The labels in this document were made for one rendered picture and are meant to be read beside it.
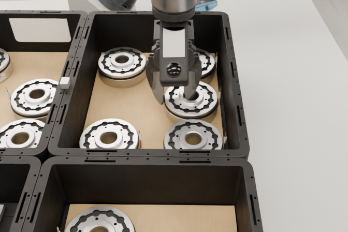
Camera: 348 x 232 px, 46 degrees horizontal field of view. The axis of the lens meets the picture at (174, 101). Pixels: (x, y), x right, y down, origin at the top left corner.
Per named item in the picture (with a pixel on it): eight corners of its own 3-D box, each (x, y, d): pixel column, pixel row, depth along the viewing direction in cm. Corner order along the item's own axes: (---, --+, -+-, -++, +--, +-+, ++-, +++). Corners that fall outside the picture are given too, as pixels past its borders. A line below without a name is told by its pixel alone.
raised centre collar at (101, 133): (122, 150, 69) (122, 147, 68) (93, 151, 68) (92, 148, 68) (124, 128, 72) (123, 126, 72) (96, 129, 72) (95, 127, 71)
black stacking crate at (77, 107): (241, 202, 67) (249, 159, 59) (61, 200, 67) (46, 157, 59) (222, 56, 96) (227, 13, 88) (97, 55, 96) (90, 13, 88)
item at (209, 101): (219, 117, 75) (219, 115, 74) (164, 118, 75) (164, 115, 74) (214, 82, 82) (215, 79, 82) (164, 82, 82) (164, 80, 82)
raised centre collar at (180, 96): (204, 106, 76) (204, 103, 76) (178, 106, 76) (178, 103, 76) (202, 88, 80) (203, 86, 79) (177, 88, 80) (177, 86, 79)
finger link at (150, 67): (168, 84, 77) (176, 47, 71) (167, 90, 76) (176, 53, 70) (143, 80, 77) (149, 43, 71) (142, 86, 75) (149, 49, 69)
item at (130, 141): (138, 163, 67) (137, 161, 67) (76, 165, 67) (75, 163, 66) (139, 119, 74) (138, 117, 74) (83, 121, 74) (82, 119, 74)
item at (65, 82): (62, 82, 71) (61, 76, 70) (71, 82, 71) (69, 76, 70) (60, 89, 69) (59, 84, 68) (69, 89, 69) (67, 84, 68)
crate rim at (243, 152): (249, 167, 60) (251, 157, 59) (47, 165, 61) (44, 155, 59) (227, 20, 89) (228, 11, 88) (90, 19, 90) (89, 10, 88)
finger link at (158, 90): (163, 87, 83) (171, 52, 77) (162, 108, 79) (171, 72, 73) (147, 86, 83) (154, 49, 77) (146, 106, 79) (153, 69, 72)
